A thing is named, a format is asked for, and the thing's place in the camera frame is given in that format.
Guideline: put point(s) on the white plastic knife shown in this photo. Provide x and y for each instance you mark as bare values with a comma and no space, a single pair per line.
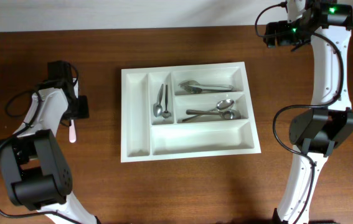
72,132

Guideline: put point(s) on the small steel teaspoon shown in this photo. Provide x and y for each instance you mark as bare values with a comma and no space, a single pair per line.
157,107
166,113

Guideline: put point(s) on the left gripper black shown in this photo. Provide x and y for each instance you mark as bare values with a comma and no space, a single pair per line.
81,107

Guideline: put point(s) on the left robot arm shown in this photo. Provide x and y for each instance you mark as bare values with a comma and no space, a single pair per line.
35,172

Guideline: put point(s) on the white plastic cutlery tray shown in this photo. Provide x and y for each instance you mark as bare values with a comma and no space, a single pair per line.
145,137

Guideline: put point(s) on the large steel spoon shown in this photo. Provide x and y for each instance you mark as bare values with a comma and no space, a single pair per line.
227,115
220,106

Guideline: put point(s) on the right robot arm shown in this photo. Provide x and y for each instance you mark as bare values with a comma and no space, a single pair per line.
328,120

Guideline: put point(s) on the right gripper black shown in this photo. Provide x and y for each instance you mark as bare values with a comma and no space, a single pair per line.
271,34

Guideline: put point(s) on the steel fork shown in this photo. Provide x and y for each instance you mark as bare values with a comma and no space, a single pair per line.
193,82
199,90

